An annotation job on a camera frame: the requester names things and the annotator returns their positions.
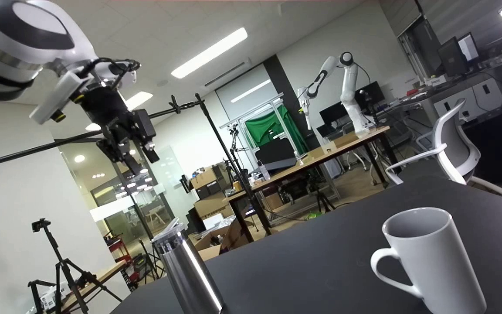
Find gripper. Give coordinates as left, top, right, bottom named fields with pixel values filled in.
left=79, top=85, right=160, bottom=177

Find silver cup lid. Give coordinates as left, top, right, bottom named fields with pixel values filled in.
left=151, top=217, right=189, bottom=246

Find silver cup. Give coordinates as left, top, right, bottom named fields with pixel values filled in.
left=152, top=217, right=226, bottom=314

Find black boom stand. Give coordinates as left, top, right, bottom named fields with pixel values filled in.
left=0, top=93, right=273, bottom=238

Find stack of cardboard boxes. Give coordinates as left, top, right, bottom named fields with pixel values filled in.
left=187, top=163, right=245, bottom=262

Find red cart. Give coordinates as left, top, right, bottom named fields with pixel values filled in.
left=104, top=232, right=141, bottom=289

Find green cloth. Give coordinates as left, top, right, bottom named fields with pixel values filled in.
left=244, top=105, right=309, bottom=154

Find low wooden table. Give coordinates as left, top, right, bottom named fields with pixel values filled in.
left=57, top=259, right=128, bottom=314

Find black case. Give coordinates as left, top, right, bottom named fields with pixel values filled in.
left=254, top=139, right=298, bottom=173

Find wooden table with black legs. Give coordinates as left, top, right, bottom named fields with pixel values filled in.
left=223, top=126, right=392, bottom=244

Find small cardboard box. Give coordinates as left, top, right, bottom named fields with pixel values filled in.
left=333, top=132, right=360, bottom=149

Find row of dark monitors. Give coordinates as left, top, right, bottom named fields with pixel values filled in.
left=316, top=81, right=387, bottom=138

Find white office chair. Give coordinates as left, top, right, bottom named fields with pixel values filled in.
left=385, top=98, right=502, bottom=202

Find white mug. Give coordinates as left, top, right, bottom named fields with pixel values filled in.
left=370, top=207, right=487, bottom=314

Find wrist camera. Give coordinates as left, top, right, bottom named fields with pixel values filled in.
left=29, top=71, right=83, bottom=126

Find camera on tripod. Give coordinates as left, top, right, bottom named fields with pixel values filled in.
left=27, top=218, right=123, bottom=314

